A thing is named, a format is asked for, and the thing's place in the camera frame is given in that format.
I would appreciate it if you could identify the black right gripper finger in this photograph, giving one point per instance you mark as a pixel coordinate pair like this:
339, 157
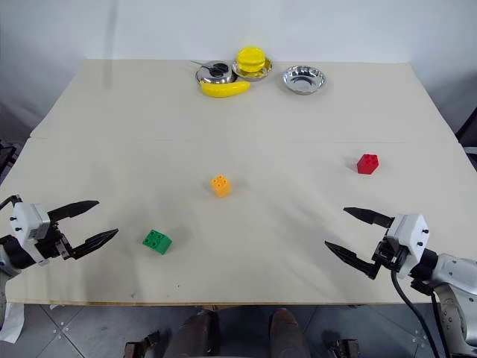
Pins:
354, 258
372, 217

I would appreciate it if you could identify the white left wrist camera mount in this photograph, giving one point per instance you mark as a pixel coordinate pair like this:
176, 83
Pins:
28, 223

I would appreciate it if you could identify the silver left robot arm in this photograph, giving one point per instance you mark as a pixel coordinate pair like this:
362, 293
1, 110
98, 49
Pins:
15, 255

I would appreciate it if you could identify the empty steel bowl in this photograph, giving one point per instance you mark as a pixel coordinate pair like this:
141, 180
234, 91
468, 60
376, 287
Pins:
303, 80

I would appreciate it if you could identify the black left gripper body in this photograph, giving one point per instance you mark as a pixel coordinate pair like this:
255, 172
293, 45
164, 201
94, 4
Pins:
50, 246

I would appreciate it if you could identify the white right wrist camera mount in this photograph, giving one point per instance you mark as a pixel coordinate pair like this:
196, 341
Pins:
410, 233

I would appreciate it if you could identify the dark metal foot bracket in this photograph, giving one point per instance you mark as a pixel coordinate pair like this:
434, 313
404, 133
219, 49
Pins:
341, 348

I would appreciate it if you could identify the yellow toy building block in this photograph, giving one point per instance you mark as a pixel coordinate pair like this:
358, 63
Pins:
221, 186

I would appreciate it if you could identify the steel lid with black knob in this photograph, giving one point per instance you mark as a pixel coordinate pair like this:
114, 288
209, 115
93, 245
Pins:
208, 77

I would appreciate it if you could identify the dark equipment beside table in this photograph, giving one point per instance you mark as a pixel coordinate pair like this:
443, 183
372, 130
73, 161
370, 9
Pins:
6, 156

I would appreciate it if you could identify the red toy building block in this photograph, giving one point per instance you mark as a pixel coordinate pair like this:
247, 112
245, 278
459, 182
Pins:
368, 164

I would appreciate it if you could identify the small steel plate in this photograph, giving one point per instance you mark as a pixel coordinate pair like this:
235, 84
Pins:
267, 71

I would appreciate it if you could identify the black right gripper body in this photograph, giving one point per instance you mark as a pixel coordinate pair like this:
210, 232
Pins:
391, 257

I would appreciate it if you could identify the green toy building block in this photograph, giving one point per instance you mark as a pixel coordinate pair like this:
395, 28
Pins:
156, 242

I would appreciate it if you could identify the yellow toy burger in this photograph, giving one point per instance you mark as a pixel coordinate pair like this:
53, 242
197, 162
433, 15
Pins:
251, 59

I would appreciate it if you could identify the thin metal utensil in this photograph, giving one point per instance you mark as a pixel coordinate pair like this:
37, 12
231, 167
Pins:
197, 63

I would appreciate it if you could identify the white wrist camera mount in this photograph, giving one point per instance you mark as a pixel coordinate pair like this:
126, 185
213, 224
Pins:
410, 233
28, 223

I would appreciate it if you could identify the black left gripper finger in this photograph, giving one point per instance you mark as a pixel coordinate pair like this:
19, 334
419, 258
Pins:
74, 209
93, 243

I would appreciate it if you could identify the yellow toy banana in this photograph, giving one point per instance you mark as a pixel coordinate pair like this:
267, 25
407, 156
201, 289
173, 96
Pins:
223, 89

